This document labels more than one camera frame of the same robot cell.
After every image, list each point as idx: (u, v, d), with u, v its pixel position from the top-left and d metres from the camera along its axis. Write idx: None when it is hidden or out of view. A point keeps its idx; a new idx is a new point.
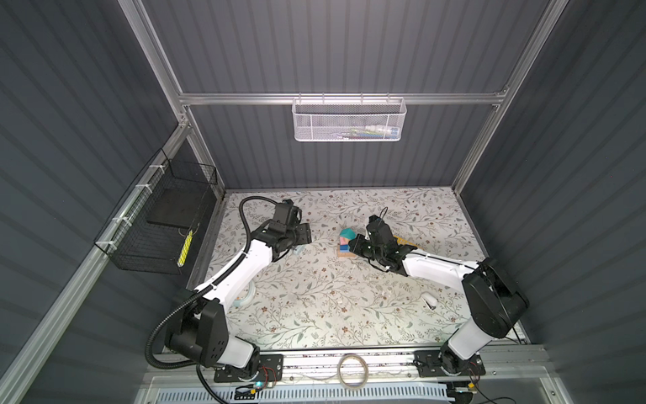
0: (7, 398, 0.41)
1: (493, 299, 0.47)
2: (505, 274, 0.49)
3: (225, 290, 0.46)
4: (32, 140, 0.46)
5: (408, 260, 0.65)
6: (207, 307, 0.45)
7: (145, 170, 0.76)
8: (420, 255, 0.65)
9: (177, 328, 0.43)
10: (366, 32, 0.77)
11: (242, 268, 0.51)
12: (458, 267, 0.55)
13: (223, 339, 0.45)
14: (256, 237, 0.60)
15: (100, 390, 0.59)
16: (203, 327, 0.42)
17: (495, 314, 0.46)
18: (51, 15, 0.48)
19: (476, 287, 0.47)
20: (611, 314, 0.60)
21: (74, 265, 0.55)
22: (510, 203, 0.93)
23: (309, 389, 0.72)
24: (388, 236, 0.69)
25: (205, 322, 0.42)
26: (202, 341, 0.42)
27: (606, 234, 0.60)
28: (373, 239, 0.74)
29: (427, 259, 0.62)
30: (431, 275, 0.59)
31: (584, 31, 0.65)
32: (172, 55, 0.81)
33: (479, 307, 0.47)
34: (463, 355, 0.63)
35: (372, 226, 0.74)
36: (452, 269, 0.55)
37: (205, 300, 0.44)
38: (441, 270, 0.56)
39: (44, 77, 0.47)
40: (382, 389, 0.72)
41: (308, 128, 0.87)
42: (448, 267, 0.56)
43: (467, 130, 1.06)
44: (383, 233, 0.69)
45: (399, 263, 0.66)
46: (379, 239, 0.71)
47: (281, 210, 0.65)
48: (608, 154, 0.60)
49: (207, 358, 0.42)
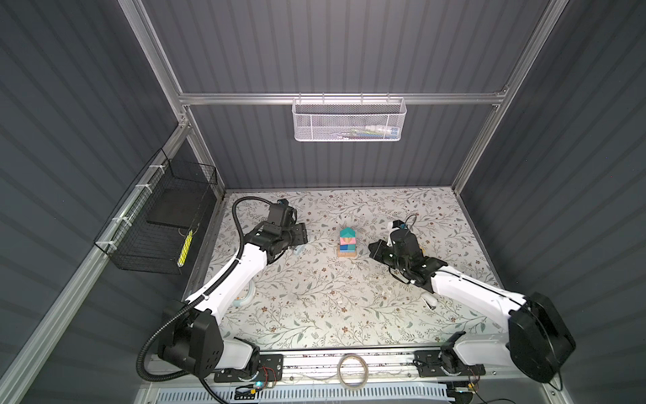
0: (7, 398, 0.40)
1: (545, 343, 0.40)
2: (558, 316, 0.44)
3: (217, 300, 0.45)
4: (31, 140, 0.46)
5: (437, 279, 0.59)
6: (198, 319, 0.44)
7: (145, 170, 0.76)
8: (455, 277, 0.58)
9: (169, 340, 0.42)
10: (366, 31, 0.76)
11: (234, 274, 0.50)
12: (502, 299, 0.49)
13: (218, 348, 0.44)
14: (250, 241, 0.58)
15: (100, 390, 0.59)
16: (198, 339, 0.40)
17: (546, 361, 0.41)
18: (50, 14, 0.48)
19: (526, 327, 0.42)
20: (611, 313, 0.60)
21: (75, 264, 0.55)
22: (510, 202, 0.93)
23: (309, 389, 0.72)
24: (414, 246, 0.63)
25: (198, 334, 0.40)
26: (194, 353, 0.41)
27: (606, 234, 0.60)
28: (397, 249, 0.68)
29: (462, 284, 0.56)
30: (464, 300, 0.54)
31: (585, 29, 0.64)
32: (172, 54, 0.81)
33: (525, 349, 0.43)
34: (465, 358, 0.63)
35: (397, 235, 0.68)
36: (494, 301, 0.49)
37: (198, 311, 0.43)
38: (484, 300, 0.50)
39: (43, 77, 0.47)
40: (383, 389, 0.72)
41: (308, 128, 0.87)
42: (493, 296, 0.50)
43: (466, 130, 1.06)
44: (409, 243, 0.64)
45: (426, 277, 0.61)
46: (405, 250, 0.66)
47: (276, 211, 0.63)
48: (607, 155, 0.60)
49: (202, 369, 0.41)
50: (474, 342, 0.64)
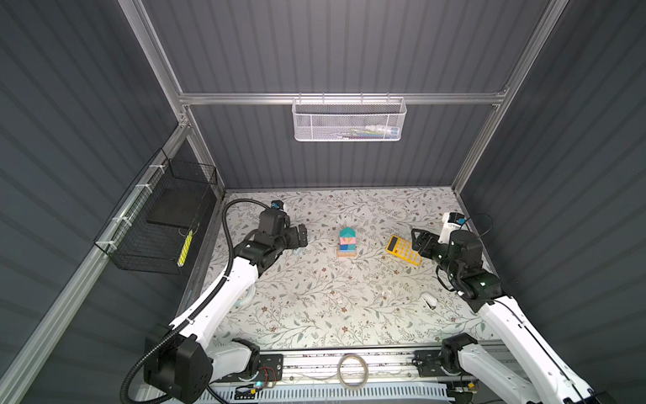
0: (6, 399, 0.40)
1: None
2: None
3: (203, 324, 0.43)
4: (31, 140, 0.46)
5: (495, 311, 0.50)
6: (182, 345, 0.43)
7: (145, 170, 0.76)
8: (516, 319, 0.49)
9: (155, 366, 0.40)
10: (366, 31, 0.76)
11: (221, 293, 0.47)
12: (563, 379, 0.41)
13: (207, 372, 0.43)
14: (239, 254, 0.55)
15: (99, 390, 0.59)
16: (182, 368, 0.38)
17: None
18: (50, 14, 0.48)
19: None
20: (611, 313, 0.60)
21: (74, 264, 0.55)
22: (510, 202, 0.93)
23: (309, 389, 0.72)
24: (475, 257, 0.53)
25: (182, 362, 0.38)
26: (181, 380, 0.39)
27: (606, 234, 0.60)
28: (454, 252, 0.58)
29: (521, 333, 0.47)
30: (510, 346, 0.48)
31: (585, 29, 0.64)
32: (172, 54, 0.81)
33: None
34: (466, 364, 0.63)
35: (462, 237, 0.57)
36: (550, 377, 0.42)
37: (183, 337, 0.41)
38: (537, 364, 0.43)
39: (43, 77, 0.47)
40: (381, 389, 0.72)
41: (308, 128, 0.87)
42: (553, 369, 0.42)
43: (466, 130, 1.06)
44: (472, 251, 0.54)
45: (479, 292, 0.53)
46: (464, 256, 0.56)
47: (267, 219, 0.59)
48: (607, 155, 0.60)
49: (188, 396, 0.39)
50: (486, 365, 0.59)
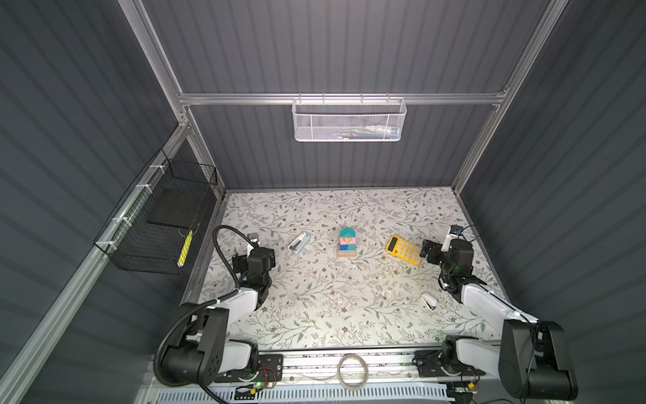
0: (7, 398, 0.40)
1: (526, 356, 0.42)
2: (563, 348, 0.42)
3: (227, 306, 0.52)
4: (30, 139, 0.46)
5: (468, 287, 0.64)
6: (215, 310, 0.49)
7: (145, 170, 0.76)
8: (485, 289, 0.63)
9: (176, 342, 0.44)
10: (366, 30, 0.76)
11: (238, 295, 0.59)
12: (513, 312, 0.51)
13: (220, 356, 0.45)
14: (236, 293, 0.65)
15: (99, 390, 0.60)
16: (213, 328, 0.45)
17: (519, 368, 0.42)
18: (50, 15, 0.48)
19: (517, 335, 0.44)
20: (611, 313, 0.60)
21: (74, 264, 0.55)
22: (510, 202, 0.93)
23: (309, 389, 0.72)
24: (468, 259, 0.66)
25: (214, 322, 0.45)
26: (205, 347, 0.43)
27: (606, 234, 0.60)
28: (450, 253, 0.78)
29: (486, 294, 0.60)
30: (481, 310, 0.58)
31: (585, 29, 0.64)
32: (172, 54, 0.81)
33: (506, 354, 0.45)
34: (463, 355, 0.64)
35: (457, 242, 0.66)
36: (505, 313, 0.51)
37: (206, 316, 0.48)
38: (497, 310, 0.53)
39: (43, 77, 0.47)
40: (382, 389, 0.72)
41: (308, 128, 0.87)
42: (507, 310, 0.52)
43: (467, 130, 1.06)
44: (463, 254, 0.68)
45: (458, 286, 0.67)
46: (456, 257, 0.70)
47: (253, 262, 0.68)
48: (607, 155, 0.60)
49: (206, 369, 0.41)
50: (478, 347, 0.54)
